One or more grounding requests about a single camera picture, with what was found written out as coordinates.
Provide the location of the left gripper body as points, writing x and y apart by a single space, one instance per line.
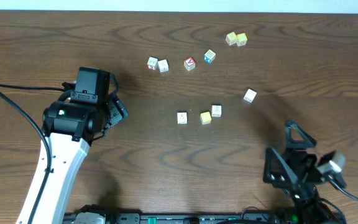
117 110

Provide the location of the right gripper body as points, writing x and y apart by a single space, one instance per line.
304 165

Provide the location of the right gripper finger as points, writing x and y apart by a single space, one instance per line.
296 138
277 172

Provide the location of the wooden A block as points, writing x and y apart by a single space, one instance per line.
182 118

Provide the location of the wooden block with M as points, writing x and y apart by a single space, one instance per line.
250 95

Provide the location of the wooden block with figure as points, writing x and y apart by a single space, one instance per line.
216 111

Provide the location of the yellow top block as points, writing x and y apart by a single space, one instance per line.
205 117

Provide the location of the yellow block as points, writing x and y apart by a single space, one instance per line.
241 39
231 38
205 117

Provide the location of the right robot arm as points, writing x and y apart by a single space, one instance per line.
315 210

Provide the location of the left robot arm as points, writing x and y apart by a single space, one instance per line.
82 114

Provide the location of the red sided block far left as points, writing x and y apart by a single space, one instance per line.
152 63

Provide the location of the plain wooden block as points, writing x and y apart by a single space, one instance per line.
163 65

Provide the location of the red A letter block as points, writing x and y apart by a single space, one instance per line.
189 63

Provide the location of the blue sided letter block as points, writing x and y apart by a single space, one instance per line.
209 56

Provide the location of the yellow block far right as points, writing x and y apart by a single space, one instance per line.
241 39

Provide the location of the yellow block far left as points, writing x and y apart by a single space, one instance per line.
231 38

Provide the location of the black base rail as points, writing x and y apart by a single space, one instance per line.
135 218

